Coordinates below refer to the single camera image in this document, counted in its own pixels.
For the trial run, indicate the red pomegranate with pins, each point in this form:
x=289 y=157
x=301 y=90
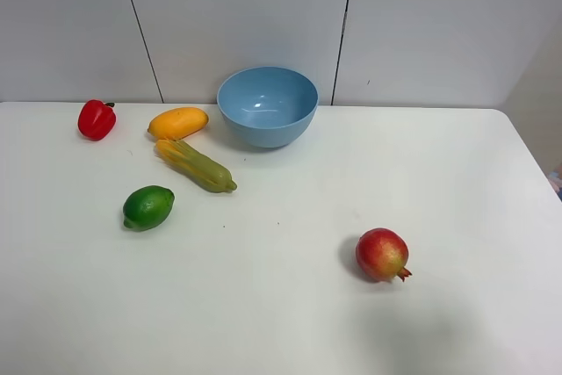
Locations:
x=382 y=255

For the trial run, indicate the yellow mango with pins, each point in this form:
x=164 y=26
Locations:
x=177 y=123

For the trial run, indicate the blue plastic bowl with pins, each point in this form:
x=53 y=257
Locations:
x=267 y=107

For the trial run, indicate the green husked corn cob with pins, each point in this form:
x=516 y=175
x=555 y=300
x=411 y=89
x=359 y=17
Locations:
x=200 y=169

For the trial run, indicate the green lime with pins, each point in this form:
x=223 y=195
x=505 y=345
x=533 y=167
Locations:
x=147 y=208

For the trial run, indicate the red bell pepper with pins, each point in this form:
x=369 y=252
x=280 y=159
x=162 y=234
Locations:
x=96 y=119

